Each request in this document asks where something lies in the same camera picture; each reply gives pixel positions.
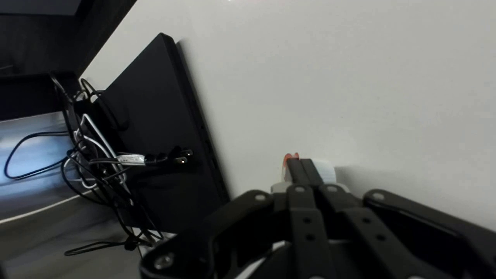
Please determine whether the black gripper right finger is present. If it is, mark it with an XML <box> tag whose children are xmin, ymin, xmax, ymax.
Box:
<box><xmin>301</xmin><ymin>158</ymin><xmax>496</xmax><ymax>279</ymax></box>

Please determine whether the black cable bundle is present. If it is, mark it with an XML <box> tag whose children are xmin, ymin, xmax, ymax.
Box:
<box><xmin>49</xmin><ymin>76</ymin><xmax>198</xmax><ymax>258</ymax></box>

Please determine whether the small orange-lidded creamer container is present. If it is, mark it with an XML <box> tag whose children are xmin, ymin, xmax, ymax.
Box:
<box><xmin>271</xmin><ymin>152</ymin><xmax>338</xmax><ymax>194</ymax></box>

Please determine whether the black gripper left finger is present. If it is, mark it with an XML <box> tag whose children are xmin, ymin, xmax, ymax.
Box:
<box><xmin>138</xmin><ymin>158</ymin><xmax>338</xmax><ymax>279</ymax></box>

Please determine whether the black rectangular pad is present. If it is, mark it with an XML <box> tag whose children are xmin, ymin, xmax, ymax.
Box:
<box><xmin>82</xmin><ymin>33</ymin><xmax>231</xmax><ymax>234</ymax></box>

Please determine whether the white cable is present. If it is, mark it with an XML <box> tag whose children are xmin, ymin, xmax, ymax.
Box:
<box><xmin>71</xmin><ymin>112</ymin><xmax>147</xmax><ymax>169</ymax></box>

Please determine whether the black looped cable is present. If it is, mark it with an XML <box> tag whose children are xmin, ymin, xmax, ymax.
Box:
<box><xmin>3</xmin><ymin>131</ymin><xmax>71</xmax><ymax>182</ymax></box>

